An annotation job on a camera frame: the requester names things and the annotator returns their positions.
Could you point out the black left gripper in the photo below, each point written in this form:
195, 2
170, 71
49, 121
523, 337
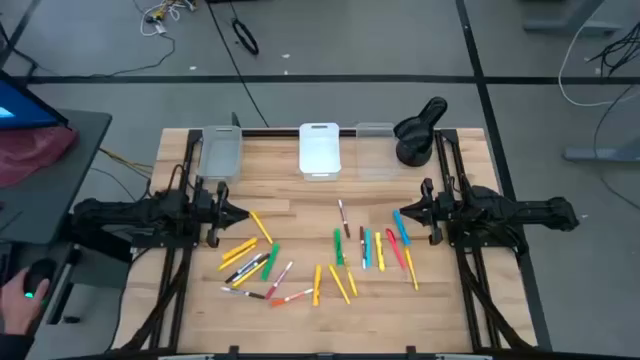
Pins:
218, 220

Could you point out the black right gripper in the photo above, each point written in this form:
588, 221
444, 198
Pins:
432, 215

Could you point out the blue highlighter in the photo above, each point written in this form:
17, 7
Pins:
401, 227

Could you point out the pink highlighter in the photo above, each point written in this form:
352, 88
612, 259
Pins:
395, 248

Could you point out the black whiteboard marker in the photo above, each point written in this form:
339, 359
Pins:
245, 267

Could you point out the green highlighter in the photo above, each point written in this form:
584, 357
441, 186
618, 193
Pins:
270, 261
338, 246

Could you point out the teal highlighter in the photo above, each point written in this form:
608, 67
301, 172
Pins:
368, 248

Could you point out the brown Expo marker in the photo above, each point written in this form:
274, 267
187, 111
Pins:
242, 292
362, 247

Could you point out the dark red Expo marker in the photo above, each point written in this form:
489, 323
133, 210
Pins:
344, 218

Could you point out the pink Expo marker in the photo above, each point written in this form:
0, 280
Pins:
278, 280

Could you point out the slim yellow highlighter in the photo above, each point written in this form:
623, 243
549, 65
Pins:
350, 277
339, 283

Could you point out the orange Expo marker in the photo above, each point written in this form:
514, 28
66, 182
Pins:
291, 297

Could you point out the thick yellow Sharpie highlighter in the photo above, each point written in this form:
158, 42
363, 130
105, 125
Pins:
316, 285

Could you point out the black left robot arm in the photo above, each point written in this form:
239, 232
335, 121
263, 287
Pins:
125, 215

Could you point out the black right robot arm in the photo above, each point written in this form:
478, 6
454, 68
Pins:
525, 212

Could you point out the person's forearm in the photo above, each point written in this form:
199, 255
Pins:
12, 347

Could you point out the grey translucent plastic bin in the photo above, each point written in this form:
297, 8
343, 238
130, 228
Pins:
220, 155

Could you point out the black desk lamp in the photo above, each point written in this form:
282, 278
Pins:
415, 145

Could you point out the clear plastic bin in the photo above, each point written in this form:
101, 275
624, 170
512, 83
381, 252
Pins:
375, 155

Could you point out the white plastic bin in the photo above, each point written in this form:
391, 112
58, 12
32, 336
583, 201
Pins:
320, 150

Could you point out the black side desk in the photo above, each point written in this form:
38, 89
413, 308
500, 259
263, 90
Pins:
60, 200

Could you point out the grey desk foot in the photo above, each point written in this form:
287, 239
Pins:
565, 22
600, 152

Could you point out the black computer mouse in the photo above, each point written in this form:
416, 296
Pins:
40, 272

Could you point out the red cloth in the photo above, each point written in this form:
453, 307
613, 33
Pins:
30, 155

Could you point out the person's hand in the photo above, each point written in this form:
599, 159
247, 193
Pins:
17, 310

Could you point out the laptop screen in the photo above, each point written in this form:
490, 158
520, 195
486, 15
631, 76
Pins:
20, 107

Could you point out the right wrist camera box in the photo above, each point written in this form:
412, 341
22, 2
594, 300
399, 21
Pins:
448, 207

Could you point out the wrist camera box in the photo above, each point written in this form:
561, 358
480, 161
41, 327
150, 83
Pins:
202, 206
448, 207

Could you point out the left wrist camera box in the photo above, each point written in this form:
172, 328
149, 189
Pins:
202, 206

